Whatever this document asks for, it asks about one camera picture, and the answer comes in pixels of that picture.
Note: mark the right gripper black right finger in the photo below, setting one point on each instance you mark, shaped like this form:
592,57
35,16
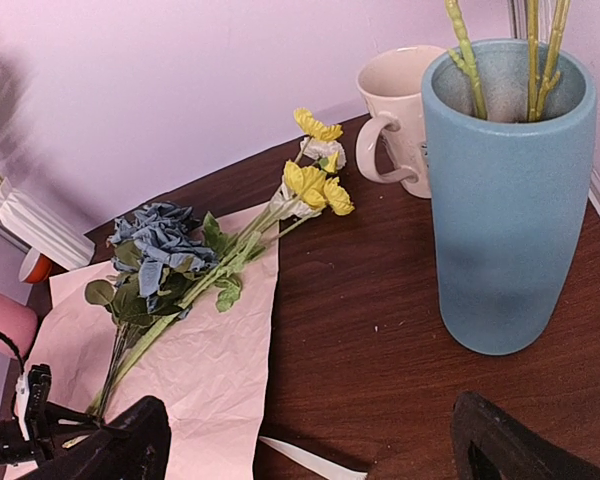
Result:
488,443

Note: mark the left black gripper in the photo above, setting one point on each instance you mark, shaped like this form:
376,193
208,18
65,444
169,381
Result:
48,428

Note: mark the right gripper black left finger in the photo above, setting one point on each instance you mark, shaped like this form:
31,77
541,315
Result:
136,445

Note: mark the pink wrapping paper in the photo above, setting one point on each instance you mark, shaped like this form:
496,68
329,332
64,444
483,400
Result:
210,369

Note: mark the cream printed ribbon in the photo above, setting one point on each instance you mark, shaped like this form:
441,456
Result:
321,466

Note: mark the blue hydrangea stem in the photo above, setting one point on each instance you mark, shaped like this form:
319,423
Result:
161,254

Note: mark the small yellow flower stem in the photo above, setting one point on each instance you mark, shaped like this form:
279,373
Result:
309,185

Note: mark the cream yellow rose stem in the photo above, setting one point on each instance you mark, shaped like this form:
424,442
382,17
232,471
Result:
541,84

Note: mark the pink peony stem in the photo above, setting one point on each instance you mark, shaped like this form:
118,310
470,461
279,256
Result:
465,59

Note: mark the pink vase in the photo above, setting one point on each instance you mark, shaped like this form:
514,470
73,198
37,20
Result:
19,323

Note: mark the white ribbed vase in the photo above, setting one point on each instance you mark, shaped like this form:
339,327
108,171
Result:
42,229

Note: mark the teal vase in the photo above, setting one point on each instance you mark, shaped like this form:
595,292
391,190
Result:
508,196

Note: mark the red white bowl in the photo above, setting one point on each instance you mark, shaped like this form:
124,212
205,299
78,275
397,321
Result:
35,267

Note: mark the cream floral mug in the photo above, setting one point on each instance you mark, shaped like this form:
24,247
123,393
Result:
391,145

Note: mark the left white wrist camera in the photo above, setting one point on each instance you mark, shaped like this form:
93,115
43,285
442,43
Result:
32,391

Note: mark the right aluminium post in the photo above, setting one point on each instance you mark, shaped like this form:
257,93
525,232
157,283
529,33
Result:
518,13

